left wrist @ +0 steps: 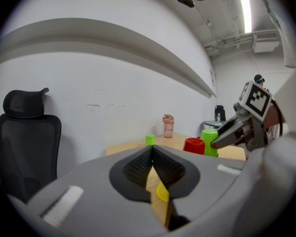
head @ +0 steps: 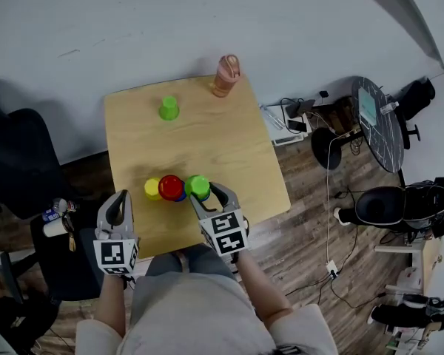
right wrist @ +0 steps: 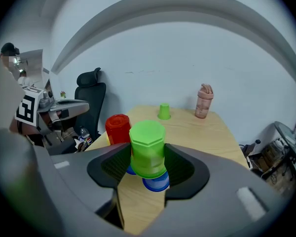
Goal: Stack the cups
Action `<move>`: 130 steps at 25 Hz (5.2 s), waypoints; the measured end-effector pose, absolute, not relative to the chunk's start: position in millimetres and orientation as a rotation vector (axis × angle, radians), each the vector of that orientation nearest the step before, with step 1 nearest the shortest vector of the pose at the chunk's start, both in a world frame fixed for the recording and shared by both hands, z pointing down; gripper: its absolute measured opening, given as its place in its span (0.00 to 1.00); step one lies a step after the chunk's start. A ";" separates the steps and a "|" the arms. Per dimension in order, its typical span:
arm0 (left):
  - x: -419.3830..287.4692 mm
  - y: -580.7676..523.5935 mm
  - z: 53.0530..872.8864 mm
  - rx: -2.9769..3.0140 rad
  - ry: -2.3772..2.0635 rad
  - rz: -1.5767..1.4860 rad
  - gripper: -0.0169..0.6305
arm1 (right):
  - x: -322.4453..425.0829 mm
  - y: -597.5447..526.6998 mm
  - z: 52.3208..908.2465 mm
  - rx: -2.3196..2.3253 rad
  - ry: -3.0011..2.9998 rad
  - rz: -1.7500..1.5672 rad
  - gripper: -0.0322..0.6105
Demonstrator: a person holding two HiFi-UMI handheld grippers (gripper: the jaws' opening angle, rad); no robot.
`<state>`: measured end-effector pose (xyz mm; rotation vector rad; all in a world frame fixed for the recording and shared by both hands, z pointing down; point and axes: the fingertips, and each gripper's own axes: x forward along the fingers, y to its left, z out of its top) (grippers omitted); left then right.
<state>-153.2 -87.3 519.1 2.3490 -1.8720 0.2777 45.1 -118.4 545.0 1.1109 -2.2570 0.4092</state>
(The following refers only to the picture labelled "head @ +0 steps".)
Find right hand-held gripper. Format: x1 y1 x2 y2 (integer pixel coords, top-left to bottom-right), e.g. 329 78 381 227
189 182 251 264

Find wooden-top white desk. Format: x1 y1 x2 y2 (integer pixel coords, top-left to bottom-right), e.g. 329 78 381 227
373 234 443 295

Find green paper cup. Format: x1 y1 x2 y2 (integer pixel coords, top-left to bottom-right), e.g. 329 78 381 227
158 95 181 122
184 175 211 200

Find wooden keychain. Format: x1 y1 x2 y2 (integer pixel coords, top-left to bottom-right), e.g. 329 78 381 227
64 214 77 253

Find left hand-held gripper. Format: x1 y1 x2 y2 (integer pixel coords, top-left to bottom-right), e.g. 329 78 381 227
92 189 140 276

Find person's left forearm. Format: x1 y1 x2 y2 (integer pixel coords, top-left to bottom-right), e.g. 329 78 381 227
95 271 129 338

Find person's beige shirt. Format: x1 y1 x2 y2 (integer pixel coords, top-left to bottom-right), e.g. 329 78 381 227
75 271 340 355

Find white cable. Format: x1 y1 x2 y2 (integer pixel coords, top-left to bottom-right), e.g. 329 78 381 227
326 131 356 262

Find small black bag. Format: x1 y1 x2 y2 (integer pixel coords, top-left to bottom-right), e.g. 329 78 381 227
285 98 317 118

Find round black marble table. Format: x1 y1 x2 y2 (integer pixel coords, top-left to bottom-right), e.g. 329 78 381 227
311 75 406 174

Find person's grey trousers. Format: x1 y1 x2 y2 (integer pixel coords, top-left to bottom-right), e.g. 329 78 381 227
146 244 238 279

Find black grey-rimmed chair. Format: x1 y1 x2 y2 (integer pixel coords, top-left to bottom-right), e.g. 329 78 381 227
354 183 444 232

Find yellow paper cup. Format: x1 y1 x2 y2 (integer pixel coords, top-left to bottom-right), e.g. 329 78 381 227
144 177 163 201

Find metal drink can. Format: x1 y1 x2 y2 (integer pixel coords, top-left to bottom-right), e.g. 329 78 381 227
53 197 78 216

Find person's right forearm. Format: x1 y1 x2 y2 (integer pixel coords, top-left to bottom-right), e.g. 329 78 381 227
236 249 293 323

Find teal book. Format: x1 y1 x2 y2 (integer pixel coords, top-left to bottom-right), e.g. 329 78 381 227
357 87 378 127

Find black cable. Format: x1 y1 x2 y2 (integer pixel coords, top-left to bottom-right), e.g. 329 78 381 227
329 276 388 310
283 271 331 297
334 189 360 275

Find white toaster oven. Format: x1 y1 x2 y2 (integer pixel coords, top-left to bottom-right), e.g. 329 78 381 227
269 115 312 146

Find pink water bottle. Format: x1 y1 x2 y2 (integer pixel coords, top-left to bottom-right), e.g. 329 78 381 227
211 54 241 98

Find red paper cup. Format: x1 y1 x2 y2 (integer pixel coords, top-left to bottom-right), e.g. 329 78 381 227
158 175 185 201

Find black backpack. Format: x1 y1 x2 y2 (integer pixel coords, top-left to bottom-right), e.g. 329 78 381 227
0 294 60 355

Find white cylinder container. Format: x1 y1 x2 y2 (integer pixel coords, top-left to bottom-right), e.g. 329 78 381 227
43 220 68 238

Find black office chair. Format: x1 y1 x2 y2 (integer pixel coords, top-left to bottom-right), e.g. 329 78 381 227
0 79 104 302
395 76 437 149

